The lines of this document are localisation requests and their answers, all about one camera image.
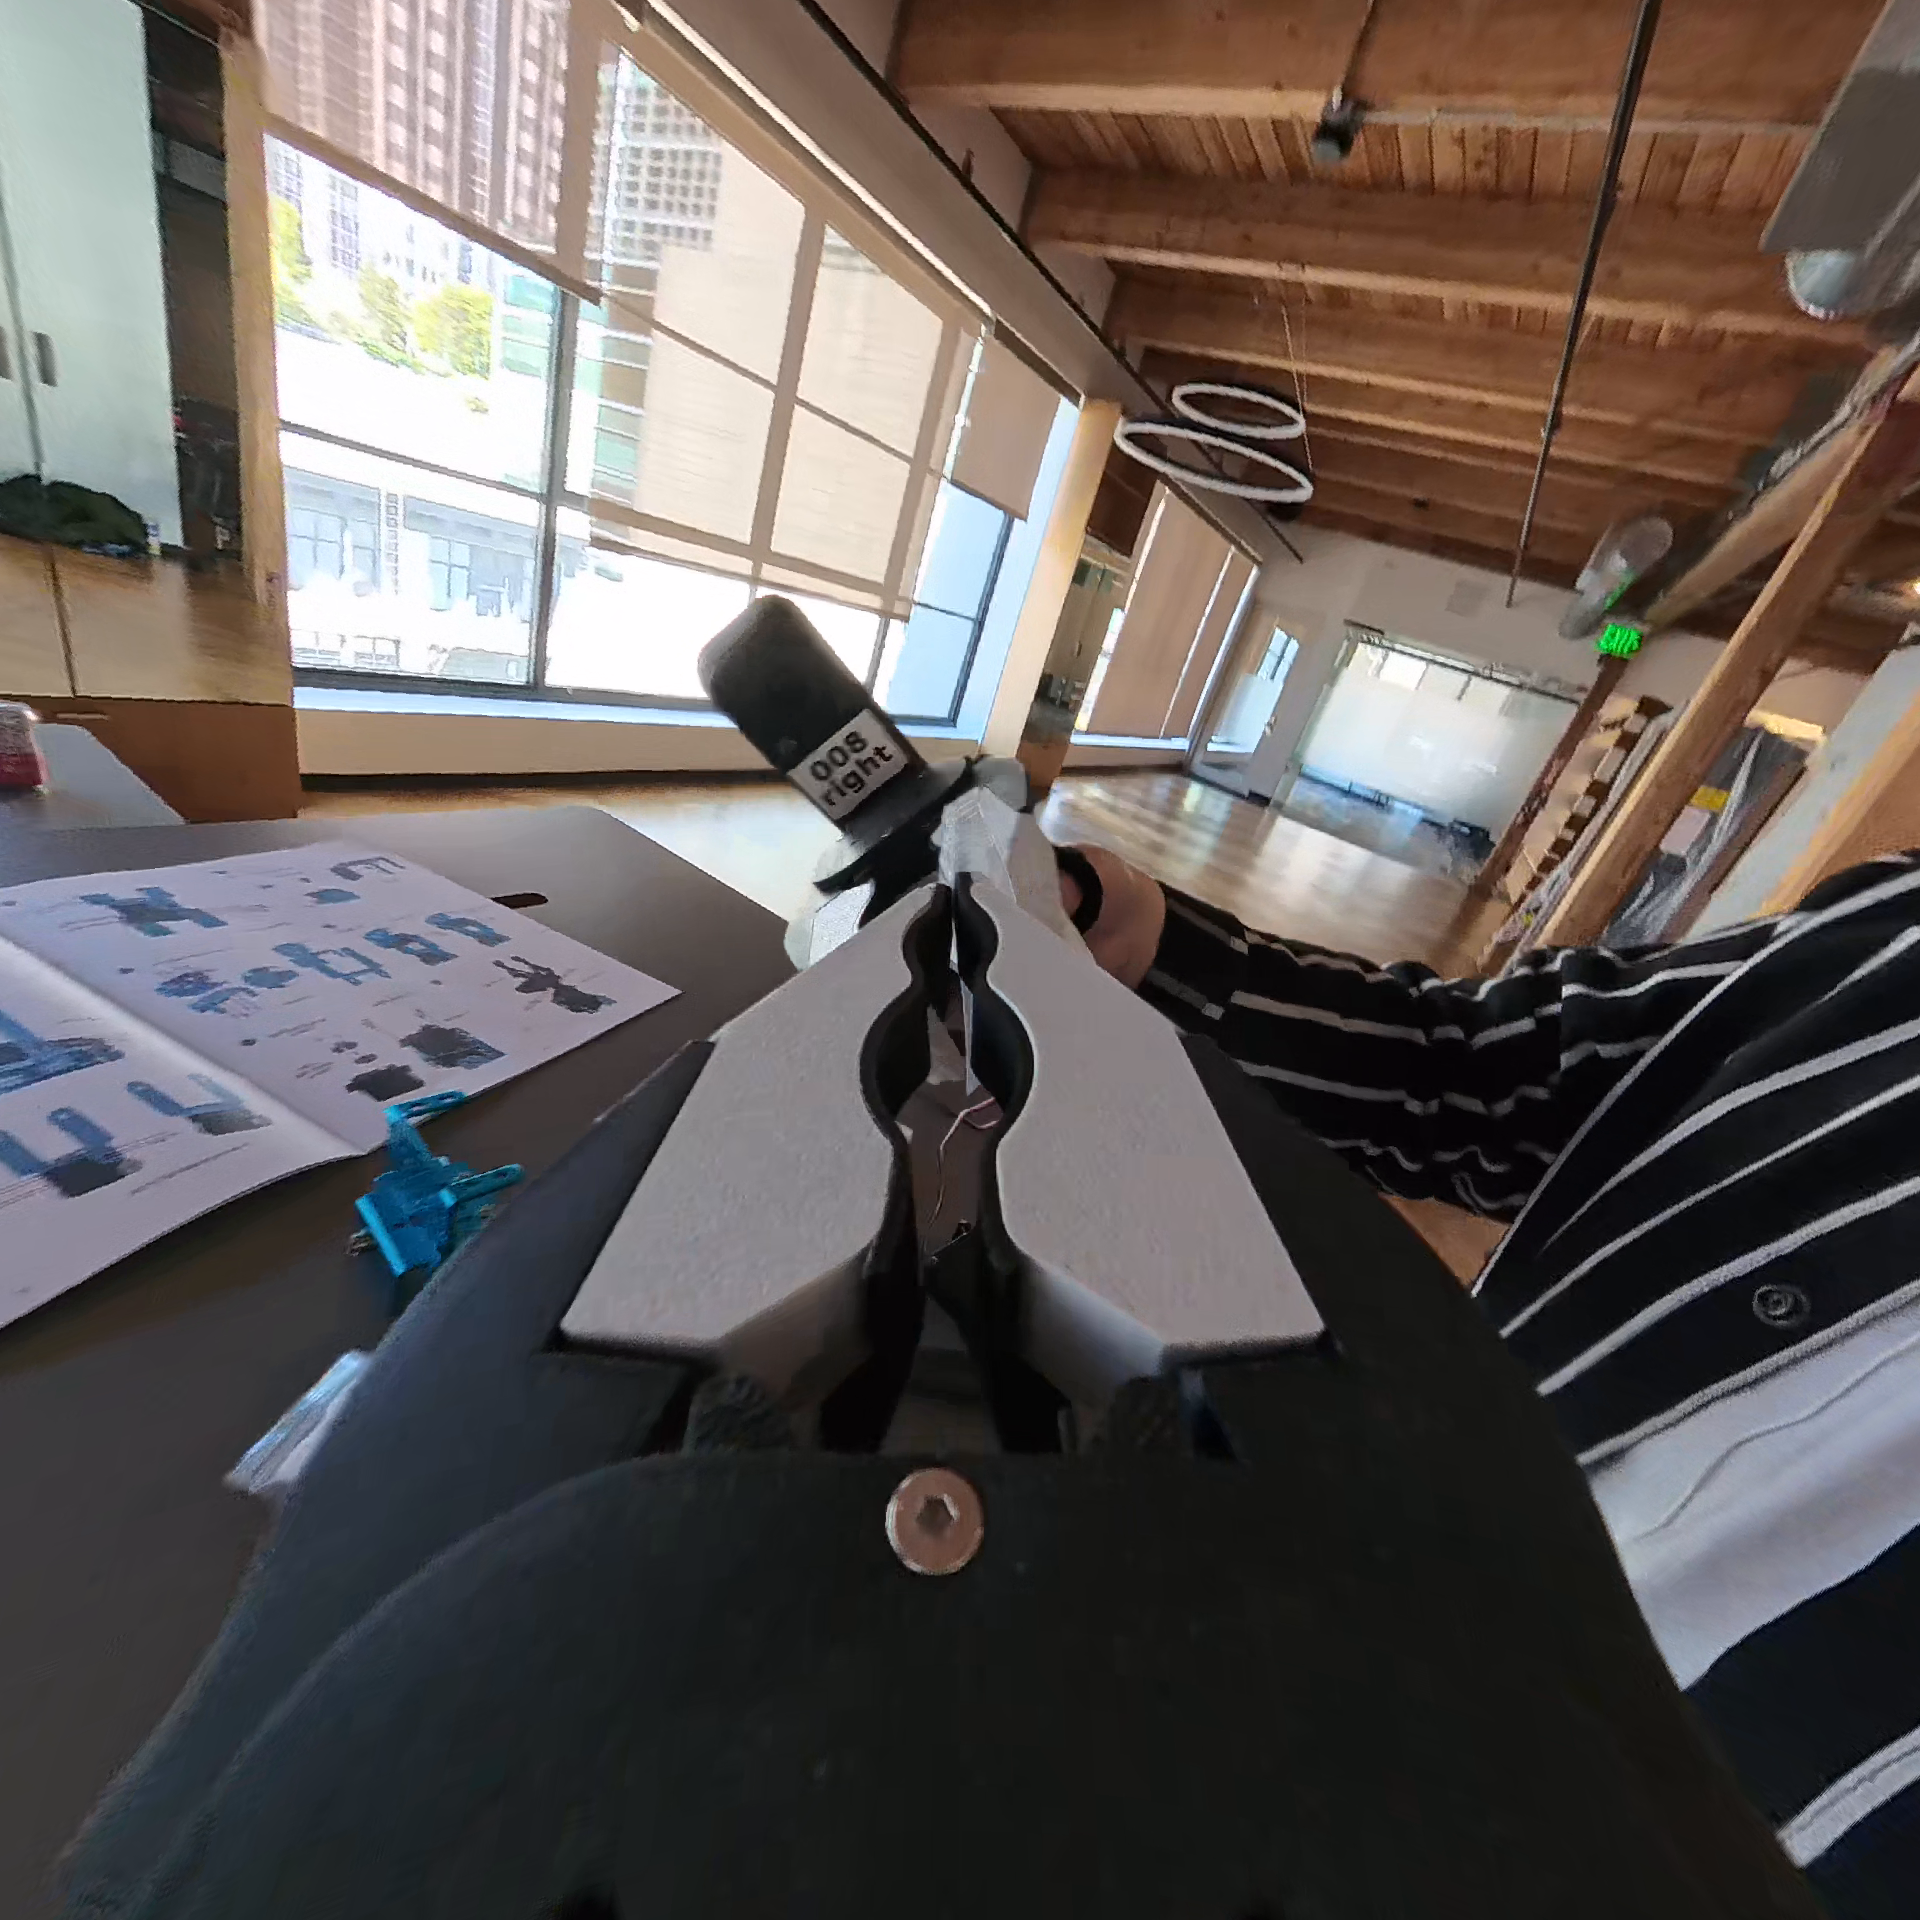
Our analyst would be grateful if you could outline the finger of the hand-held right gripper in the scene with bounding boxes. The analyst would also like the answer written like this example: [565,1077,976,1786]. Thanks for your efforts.
[784,883,905,972]
[940,790,1076,942]

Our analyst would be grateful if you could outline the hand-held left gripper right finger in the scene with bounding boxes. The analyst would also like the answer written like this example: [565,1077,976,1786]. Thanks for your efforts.
[960,876,1330,1453]

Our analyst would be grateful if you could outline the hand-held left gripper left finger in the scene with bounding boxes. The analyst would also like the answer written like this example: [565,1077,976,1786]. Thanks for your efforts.
[559,883,943,1451]

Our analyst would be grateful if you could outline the blue metal bracket assembly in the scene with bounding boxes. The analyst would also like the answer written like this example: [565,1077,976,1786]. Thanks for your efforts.
[352,1093,529,1285]

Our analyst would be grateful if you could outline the person's right forearm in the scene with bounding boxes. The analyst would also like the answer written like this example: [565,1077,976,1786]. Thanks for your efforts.
[1136,886,1584,1220]

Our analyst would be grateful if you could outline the dark desk with wooden edge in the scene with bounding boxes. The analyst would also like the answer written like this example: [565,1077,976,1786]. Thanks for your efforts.
[0,804,799,1920]
[0,724,186,834]

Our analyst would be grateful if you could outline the person's right hand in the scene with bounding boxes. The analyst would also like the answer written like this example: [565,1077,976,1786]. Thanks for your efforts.
[1071,848,1168,987]

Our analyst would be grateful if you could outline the beige window blind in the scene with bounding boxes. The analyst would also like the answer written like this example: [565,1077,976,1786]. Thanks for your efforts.
[264,0,625,308]
[948,336,1071,521]
[1079,488,1261,745]
[589,45,988,619]

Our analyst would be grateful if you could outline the open instruction booklet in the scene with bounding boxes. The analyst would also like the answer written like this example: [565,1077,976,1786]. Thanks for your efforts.
[0,840,683,1329]

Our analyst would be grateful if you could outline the person's striped black shirt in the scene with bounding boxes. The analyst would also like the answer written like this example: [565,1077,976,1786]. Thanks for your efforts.
[1475,853,1920,1920]

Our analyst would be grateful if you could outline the wooden low cabinet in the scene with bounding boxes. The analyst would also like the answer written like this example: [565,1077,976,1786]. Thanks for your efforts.
[0,533,301,825]

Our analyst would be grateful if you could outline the dark green bag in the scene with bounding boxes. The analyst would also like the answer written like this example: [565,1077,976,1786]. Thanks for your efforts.
[0,470,155,554]

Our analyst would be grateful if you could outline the wooden support beam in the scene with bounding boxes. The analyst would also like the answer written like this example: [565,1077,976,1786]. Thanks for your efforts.
[1530,345,1920,952]

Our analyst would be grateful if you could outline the round ring ceiling light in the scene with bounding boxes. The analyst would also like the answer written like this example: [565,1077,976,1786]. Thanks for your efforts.
[1114,420,1317,505]
[1171,381,1311,441]

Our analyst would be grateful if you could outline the silver ribbed duct pipe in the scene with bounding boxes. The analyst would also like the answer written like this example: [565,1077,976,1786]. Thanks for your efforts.
[1556,516,1677,643]

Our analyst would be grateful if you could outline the silver ventilation duct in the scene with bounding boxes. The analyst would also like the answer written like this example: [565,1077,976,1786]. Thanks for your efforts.
[1762,0,1920,321]

